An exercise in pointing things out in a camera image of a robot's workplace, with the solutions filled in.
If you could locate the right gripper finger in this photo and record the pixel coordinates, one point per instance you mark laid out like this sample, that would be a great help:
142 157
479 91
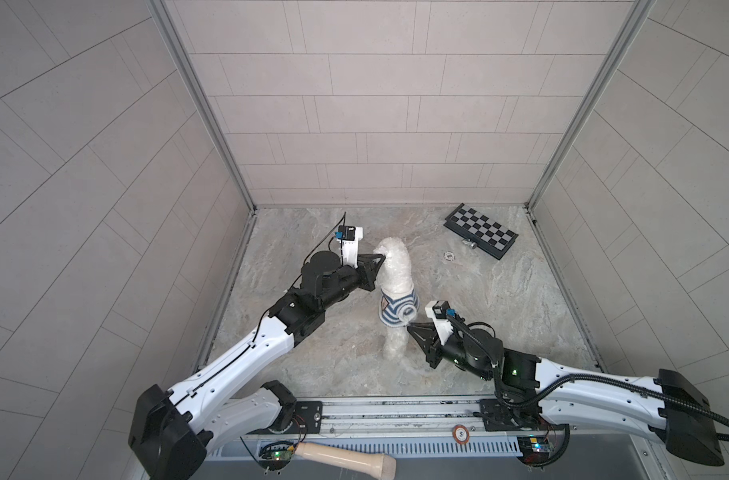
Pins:
430 345
422 329

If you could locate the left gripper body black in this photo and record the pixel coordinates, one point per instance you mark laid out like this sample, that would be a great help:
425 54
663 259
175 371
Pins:
353 279

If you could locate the left circuit board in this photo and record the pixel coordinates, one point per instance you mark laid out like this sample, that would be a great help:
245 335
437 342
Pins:
276 456

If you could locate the red round sticker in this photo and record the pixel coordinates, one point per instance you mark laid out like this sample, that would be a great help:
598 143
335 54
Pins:
461 434

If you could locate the blue white striped sweater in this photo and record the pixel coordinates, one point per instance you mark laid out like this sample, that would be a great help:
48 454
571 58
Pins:
399 310

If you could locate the beige cylindrical handle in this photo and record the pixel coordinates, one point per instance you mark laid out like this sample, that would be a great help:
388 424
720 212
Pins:
378 466

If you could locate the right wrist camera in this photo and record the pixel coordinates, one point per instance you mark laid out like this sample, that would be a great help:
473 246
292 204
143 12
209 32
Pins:
438 312

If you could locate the aluminium mounting rail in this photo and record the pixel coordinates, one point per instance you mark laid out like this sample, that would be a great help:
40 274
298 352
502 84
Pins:
400 414

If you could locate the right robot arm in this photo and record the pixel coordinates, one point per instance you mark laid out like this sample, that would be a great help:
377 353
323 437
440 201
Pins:
533 393

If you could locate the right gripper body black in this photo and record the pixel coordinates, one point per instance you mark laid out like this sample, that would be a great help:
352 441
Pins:
457 353

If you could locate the circuit board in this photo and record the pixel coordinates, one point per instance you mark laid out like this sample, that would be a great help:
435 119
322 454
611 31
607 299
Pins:
534 449
276 456

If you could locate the black white checkerboard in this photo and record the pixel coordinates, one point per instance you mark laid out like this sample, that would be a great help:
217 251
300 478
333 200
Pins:
481 230

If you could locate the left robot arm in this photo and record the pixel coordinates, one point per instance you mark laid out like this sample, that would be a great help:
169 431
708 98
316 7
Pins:
174 429

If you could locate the right circuit board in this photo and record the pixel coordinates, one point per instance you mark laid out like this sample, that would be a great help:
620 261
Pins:
534 449

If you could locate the white teddy bear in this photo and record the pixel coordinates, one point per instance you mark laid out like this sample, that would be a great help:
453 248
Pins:
396 277

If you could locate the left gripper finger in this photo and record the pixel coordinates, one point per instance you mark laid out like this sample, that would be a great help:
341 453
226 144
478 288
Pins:
371 260
368 277

